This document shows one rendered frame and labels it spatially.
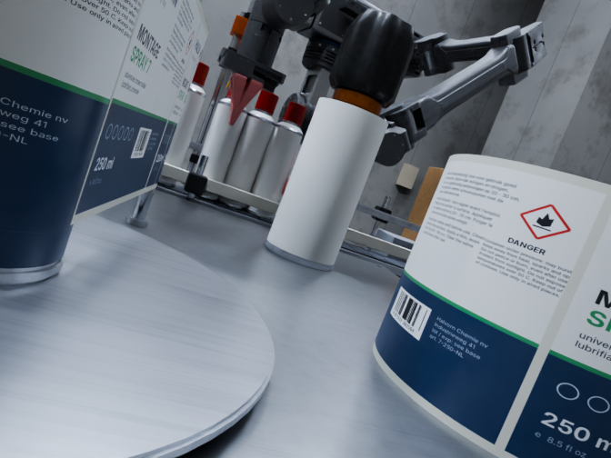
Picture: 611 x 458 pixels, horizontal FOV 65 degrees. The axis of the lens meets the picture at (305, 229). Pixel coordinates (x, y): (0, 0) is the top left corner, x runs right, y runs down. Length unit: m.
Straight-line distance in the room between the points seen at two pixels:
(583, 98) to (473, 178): 8.02
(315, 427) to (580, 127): 8.20
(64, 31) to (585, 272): 0.25
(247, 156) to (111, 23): 0.62
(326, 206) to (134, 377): 0.39
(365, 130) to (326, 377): 0.34
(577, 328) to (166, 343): 0.19
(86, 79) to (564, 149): 8.03
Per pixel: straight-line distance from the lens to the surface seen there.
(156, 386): 0.18
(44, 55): 0.21
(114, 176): 0.30
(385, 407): 0.27
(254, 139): 0.83
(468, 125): 10.67
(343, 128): 0.55
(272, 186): 0.83
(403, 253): 0.91
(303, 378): 0.26
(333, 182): 0.54
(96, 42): 0.22
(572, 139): 8.26
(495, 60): 1.12
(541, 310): 0.27
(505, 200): 0.28
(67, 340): 0.20
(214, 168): 0.81
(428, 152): 10.12
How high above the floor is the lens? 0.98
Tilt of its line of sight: 6 degrees down
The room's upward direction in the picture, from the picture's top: 21 degrees clockwise
